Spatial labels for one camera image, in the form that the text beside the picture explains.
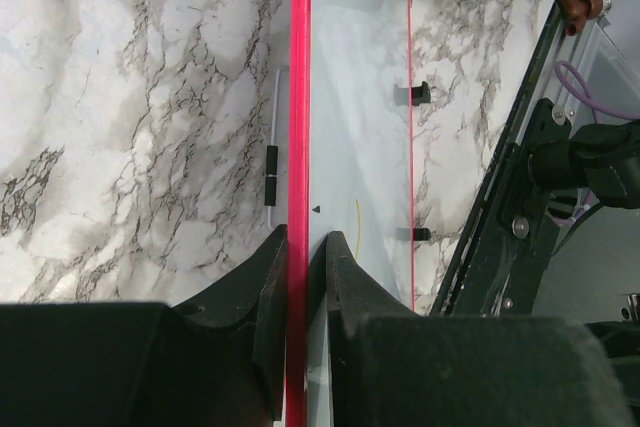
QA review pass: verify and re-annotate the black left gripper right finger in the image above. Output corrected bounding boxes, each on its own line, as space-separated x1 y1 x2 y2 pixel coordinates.
325 231 635 426

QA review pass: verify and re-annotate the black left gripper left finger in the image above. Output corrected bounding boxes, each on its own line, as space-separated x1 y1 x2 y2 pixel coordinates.
1 226 288 426

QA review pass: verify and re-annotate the pink framed whiteboard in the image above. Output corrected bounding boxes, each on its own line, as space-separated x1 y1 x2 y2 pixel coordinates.
285 0 414 426

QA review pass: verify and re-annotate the black whiteboard stand clip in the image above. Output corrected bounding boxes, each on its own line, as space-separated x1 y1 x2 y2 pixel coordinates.
393 81 431 107
396 227 431 242

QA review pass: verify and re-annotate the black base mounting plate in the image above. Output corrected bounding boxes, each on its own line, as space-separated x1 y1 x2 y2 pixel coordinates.
429 11 640 363

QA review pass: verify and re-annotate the brass pipe fitting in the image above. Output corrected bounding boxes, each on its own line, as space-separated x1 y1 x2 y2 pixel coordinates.
556 0 612 37

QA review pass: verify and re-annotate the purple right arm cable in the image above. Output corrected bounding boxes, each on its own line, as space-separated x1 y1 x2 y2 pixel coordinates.
554 60 640 226

